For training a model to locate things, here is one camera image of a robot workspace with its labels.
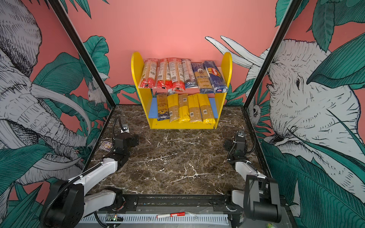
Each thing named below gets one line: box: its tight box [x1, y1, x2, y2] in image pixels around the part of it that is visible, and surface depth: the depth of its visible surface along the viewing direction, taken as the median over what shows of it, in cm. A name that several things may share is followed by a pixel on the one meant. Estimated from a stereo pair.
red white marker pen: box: [156, 211, 186, 219], surface depth 72 cm
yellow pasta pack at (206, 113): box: [196, 93, 216, 126], surface depth 97 cm
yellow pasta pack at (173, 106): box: [167, 93, 180, 123], surface depth 97 cm
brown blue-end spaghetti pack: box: [156, 92, 171, 122], surface depth 98 cm
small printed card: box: [98, 140, 114, 152], surface depth 97 cm
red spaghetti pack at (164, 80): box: [156, 57, 173, 90], surface depth 76 cm
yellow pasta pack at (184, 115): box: [178, 93, 191, 124], surface depth 97 cm
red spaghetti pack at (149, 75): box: [140, 58, 159, 88], surface depth 76 cm
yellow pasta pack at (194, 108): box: [187, 93, 203, 123], surface depth 100 cm
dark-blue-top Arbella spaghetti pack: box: [191, 62, 215, 95], surface depth 76 cm
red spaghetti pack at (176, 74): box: [167, 57, 186, 93], surface depth 76 cm
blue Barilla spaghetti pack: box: [204, 60, 229, 94], surface depth 75 cm
